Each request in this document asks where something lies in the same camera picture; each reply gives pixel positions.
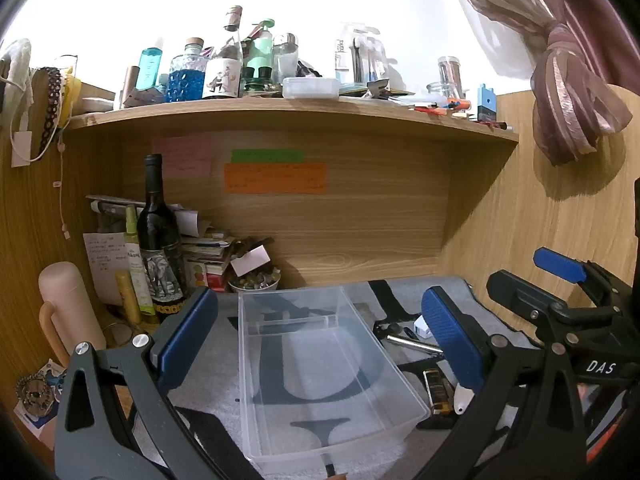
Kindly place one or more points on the clear tool package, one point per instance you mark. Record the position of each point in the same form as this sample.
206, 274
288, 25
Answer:
357, 55

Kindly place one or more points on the white plastic box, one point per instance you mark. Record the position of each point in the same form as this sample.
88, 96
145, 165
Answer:
310, 88

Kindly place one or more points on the pink curtain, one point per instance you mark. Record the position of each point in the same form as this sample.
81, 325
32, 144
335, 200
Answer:
565, 85

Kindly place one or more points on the small amber rectangular item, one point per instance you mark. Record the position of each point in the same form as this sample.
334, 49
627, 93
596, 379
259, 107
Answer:
436, 390

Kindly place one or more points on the yellow tube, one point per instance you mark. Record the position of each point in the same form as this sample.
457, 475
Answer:
127, 300

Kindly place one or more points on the clear plastic container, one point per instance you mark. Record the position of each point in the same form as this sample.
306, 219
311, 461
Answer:
320, 385

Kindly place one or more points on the dark wine bottle elephant label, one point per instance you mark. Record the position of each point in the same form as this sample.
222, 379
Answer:
160, 240

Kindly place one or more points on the mint green pump bottle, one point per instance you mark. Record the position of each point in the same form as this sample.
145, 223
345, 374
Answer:
260, 50

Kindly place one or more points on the grey printed mat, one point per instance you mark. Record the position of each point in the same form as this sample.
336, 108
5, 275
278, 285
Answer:
210, 400

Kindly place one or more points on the bowl of polished stones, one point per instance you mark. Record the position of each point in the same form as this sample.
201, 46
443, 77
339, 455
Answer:
252, 284

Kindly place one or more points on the blue plastic block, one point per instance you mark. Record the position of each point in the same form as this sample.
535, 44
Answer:
486, 105

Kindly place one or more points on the handwritten paper note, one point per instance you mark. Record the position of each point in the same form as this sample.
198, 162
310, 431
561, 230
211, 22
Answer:
102, 260

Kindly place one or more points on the white card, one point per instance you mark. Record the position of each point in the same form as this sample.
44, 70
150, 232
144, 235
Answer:
250, 261

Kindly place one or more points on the white cloth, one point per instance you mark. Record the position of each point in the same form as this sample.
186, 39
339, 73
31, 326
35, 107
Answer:
17, 57

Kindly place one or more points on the green sticky note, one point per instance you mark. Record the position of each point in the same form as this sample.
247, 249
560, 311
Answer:
267, 156

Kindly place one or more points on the orange sticky note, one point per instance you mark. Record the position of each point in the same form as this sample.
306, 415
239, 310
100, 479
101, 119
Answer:
275, 178

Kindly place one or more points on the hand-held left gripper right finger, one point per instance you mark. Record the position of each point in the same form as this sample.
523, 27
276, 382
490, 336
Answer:
450, 332

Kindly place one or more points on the tall blue liquid bottle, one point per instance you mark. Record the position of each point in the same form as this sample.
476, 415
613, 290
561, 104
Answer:
148, 67

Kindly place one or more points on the pink sticky note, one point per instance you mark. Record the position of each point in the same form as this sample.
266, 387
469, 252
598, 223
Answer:
182, 155

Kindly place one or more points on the sticker sheet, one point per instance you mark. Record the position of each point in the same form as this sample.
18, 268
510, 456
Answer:
35, 400

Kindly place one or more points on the round blue glass bottle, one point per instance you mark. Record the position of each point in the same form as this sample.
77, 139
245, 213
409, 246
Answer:
187, 80

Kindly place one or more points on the small white box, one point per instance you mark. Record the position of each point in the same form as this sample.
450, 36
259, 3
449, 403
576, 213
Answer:
424, 327

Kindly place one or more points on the slim green spray bottle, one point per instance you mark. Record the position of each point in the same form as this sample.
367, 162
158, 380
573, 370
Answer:
136, 270

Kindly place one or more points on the patterned headband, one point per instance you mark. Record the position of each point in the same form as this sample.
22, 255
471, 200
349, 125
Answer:
50, 95

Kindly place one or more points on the brown cardboard tube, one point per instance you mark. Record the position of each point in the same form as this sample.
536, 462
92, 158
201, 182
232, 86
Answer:
131, 82

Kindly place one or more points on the wooden shelf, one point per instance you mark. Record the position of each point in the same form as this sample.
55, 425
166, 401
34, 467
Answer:
300, 110

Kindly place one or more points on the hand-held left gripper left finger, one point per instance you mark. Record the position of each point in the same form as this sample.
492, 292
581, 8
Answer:
185, 332

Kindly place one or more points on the silver metal tube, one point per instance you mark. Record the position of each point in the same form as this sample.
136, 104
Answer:
410, 342

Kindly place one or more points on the tall glass jar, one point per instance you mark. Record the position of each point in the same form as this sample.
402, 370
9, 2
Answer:
450, 77

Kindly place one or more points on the yellow plastic item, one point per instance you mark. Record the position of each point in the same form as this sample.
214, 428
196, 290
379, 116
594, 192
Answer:
74, 90

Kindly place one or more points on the clear jar metal lid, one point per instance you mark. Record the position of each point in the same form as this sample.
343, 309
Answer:
286, 62

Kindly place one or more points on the clear bottle illustrated label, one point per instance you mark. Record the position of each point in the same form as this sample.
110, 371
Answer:
223, 75

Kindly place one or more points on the white handheld device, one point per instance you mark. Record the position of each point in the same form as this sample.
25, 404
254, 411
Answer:
462, 400

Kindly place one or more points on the orange marker pens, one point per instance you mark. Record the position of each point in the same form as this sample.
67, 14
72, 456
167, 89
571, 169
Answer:
450, 105

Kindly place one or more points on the white charger adapter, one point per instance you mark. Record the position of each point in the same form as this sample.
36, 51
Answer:
21, 149

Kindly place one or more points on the pink thermos bottle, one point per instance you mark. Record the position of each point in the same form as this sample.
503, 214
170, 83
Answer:
70, 300

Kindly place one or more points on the white flat case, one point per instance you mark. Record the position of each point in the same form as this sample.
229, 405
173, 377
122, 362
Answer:
97, 104

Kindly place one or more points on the pile of papers and booklets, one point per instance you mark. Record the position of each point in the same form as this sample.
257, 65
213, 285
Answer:
205, 255

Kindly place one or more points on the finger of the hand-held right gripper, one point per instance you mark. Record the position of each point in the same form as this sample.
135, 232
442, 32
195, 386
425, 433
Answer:
557, 265
520, 292

